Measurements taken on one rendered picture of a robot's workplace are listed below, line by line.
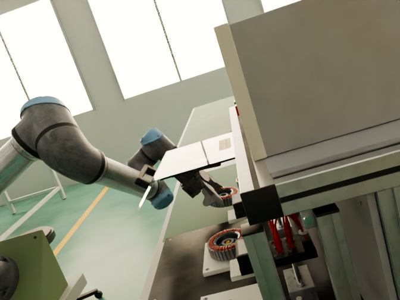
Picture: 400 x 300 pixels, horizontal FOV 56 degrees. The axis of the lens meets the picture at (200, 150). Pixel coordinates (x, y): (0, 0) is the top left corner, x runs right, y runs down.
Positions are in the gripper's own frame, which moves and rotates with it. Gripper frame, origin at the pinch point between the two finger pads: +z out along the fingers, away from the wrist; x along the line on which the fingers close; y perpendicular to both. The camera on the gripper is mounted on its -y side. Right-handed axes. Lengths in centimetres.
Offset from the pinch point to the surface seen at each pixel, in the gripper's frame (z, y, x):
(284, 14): -31, -47, 68
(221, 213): 2.6, 4.9, 2.1
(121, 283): 20, 126, -95
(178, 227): -5.0, 18.6, 3.9
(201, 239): -1.3, 8.2, 21.0
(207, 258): -0.7, 4.8, 34.6
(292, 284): 6, -15, 58
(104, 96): -120, 142, -408
